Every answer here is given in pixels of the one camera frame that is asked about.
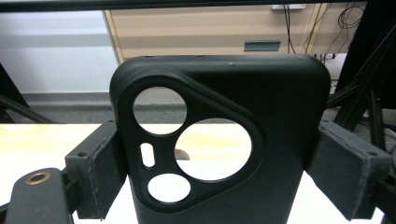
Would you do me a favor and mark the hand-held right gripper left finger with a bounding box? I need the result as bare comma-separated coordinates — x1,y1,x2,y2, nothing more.
64,120,129,220

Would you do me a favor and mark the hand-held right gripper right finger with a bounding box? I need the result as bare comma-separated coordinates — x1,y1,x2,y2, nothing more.
305,120,395,222

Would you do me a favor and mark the black phone case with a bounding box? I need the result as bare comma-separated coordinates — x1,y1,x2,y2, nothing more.
109,54,332,224

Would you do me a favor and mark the wooden table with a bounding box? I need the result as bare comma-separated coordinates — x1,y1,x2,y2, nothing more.
0,123,253,162

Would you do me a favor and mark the black metal stand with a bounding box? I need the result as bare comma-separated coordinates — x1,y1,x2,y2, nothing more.
0,62,61,125
325,0,396,153

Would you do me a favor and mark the white table mat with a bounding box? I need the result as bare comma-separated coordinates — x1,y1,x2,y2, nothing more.
0,151,386,224

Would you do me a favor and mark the light wooden cabinet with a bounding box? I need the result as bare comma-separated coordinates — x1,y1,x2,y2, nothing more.
104,1,368,64

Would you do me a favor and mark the black horizontal bar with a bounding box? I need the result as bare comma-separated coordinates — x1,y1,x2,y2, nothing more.
0,0,396,13

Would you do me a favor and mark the white power strip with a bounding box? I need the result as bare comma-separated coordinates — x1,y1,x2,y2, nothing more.
270,3,307,11

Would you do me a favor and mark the thin black cable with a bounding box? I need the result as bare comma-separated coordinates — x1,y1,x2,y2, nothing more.
303,3,366,56

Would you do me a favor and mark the green cabinet handle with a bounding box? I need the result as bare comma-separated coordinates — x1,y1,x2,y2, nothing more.
243,39,282,52

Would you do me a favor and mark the thick black cable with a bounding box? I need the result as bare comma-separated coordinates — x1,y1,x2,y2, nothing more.
281,4,297,55

